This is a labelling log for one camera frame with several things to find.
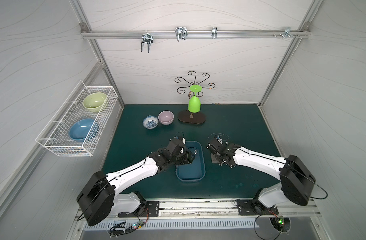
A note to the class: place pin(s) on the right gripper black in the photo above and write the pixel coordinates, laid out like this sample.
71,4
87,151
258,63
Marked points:
214,149

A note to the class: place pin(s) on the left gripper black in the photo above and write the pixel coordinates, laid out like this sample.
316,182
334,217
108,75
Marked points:
186,157

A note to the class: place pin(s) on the teal plastic storage box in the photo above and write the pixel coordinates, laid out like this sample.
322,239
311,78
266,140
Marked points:
195,171

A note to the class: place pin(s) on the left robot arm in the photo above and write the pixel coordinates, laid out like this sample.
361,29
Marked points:
103,194

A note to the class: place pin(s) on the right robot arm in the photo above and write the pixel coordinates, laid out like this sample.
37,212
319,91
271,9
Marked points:
295,180

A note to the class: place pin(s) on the pink bowl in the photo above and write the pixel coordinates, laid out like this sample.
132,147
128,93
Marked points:
166,117

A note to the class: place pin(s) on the black metal cup stand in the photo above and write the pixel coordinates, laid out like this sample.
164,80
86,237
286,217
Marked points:
186,116

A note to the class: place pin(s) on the blue patterned small bowl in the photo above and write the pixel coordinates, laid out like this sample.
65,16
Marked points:
150,122

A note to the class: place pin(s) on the green table mat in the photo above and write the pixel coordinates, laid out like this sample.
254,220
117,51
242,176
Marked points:
243,124

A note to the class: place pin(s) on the green plastic goblet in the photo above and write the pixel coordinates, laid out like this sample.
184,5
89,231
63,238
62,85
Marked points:
194,102

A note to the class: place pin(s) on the white ventilation grille strip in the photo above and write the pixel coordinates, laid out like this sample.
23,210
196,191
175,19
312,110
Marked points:
177,224

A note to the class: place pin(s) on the black cooling fan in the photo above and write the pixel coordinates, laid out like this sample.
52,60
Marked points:
281,224

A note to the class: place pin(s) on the light green bowl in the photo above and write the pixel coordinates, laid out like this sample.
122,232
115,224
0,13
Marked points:
95,102

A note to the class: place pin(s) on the metal double hook left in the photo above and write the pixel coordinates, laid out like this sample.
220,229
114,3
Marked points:
147,40

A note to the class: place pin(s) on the metal double hook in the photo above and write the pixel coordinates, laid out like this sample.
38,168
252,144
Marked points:
181,33
147,40

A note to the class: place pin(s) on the metal double hook middle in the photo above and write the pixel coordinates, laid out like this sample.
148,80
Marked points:
181,33

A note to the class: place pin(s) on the small metal hook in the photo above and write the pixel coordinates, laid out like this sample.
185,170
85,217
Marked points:
214,32

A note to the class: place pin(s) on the metal hook right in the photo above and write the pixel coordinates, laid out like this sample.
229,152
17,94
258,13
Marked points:
287,34

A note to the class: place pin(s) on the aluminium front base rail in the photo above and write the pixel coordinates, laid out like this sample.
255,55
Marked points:
224,208

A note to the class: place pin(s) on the white wire wall basket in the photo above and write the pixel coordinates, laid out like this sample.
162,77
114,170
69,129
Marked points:
55,136

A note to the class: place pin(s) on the aluminium top rail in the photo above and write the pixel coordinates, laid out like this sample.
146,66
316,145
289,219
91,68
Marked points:
206,34

